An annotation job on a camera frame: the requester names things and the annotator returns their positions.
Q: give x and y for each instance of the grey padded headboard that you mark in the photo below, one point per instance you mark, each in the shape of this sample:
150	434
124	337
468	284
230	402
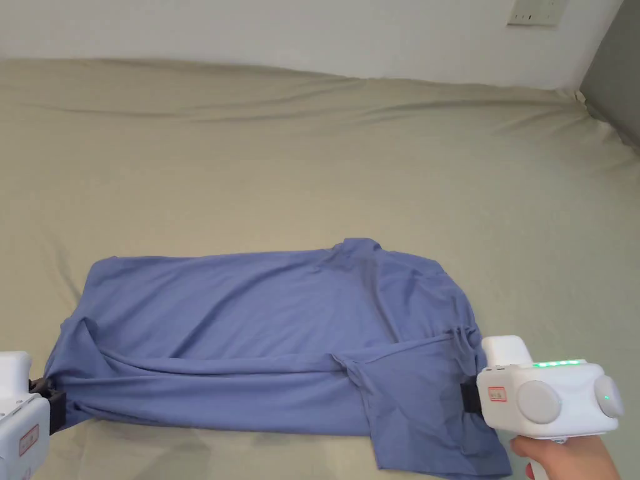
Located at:
617	75

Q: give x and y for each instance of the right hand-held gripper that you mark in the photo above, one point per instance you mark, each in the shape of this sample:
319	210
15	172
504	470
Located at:
545	395

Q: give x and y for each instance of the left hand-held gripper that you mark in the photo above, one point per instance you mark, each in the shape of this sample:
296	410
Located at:
20	430

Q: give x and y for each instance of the white wall socket panel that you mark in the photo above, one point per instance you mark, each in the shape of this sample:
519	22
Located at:
533	13

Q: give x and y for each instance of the bed with beige sheet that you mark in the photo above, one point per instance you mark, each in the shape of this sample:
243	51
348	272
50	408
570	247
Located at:
280	165

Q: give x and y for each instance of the person's right hand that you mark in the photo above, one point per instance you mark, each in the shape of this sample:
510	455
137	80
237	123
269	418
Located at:
580	460

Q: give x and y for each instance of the blue shirt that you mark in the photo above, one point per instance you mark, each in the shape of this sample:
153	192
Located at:
250	320

